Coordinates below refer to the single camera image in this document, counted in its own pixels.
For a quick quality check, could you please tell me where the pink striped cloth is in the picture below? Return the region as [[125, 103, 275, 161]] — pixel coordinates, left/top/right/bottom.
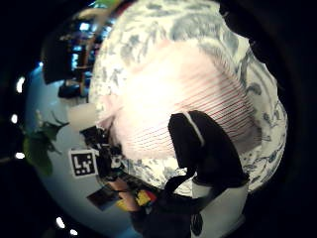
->
[[97, 39, 264, 162]]

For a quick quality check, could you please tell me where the white blue floral cloth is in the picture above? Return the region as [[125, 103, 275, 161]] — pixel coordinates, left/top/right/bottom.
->
[[88, 0, 289, 196]]

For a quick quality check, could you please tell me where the yellow red packet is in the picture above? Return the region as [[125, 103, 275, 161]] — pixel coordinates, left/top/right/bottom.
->
[[115, 188, 158, 212]]

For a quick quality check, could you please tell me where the dark photo card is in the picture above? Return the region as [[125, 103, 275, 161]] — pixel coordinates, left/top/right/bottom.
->
[[86, 185, 121, 212]]

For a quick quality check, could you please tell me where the white marker cube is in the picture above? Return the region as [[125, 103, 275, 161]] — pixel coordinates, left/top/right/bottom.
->
[[67, 148, 98, 179]]

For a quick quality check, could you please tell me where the white box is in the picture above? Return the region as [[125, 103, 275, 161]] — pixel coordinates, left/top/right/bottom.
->
[[66, 102, 99, 132]]

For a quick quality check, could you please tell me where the wooden pole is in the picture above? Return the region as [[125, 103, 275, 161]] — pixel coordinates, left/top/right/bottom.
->
[[78, 8, 112, 98]]

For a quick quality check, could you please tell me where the green leafy plant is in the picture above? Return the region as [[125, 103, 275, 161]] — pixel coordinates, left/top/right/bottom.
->
[[22, 110, 70, 177]]

